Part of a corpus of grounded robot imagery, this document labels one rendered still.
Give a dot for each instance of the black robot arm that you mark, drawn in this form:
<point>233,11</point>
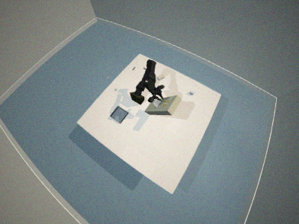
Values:
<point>150,76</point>

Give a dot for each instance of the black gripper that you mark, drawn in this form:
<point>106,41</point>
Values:
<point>151,99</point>

